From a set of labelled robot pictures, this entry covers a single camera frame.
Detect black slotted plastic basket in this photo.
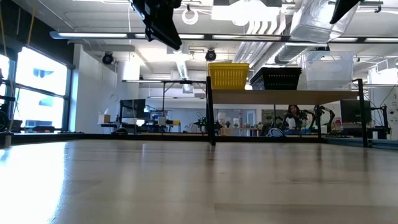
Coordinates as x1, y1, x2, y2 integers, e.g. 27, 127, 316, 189
256, 66, 303, 72
250, 70, 302, 91

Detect white cable coil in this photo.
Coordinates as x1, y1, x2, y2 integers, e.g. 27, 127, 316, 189
182, 7, 200, 26

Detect yellow slotted plastic basket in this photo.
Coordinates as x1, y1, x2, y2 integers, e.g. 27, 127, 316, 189
208, 65, 249, 91
208, 62, 250, 67
208, 64, 250, 69

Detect large window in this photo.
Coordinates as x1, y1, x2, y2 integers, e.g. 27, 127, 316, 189
0, 46, 71, 133

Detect wooden shelf with black frame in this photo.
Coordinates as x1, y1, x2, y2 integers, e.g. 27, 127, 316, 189
205, 76, 369, 149

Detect person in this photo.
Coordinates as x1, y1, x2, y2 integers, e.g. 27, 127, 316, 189
281, 104, 305, 131

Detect silver ventilation duct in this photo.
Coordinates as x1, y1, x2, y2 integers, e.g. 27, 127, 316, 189
275, 43, 330, 65

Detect black aluminium rig frame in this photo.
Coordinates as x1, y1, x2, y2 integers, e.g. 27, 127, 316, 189
0, 132, 398, 152

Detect clear plastic basket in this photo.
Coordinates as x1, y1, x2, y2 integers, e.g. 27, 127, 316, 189
303, 57, 354, 91
289, 0, 360, 44
302, 50, 356, 83

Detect black computer monitor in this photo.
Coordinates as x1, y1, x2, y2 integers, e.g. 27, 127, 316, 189
340, 99, 373, 124
120, 98, 147, 119

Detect linear ceiling light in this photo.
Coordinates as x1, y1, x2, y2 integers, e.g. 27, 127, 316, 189
49, 30, 398, 44

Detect white ceiling pipes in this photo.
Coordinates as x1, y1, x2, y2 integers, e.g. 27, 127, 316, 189
233, 18, 292, 63

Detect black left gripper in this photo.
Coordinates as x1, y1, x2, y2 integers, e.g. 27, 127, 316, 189
130, 0, 183, 51

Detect white ceiling unit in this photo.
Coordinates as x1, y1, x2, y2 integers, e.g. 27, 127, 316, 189
211, 0, 282, 22

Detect tall black frame table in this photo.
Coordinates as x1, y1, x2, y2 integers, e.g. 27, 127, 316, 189
121, 79, 208, 134

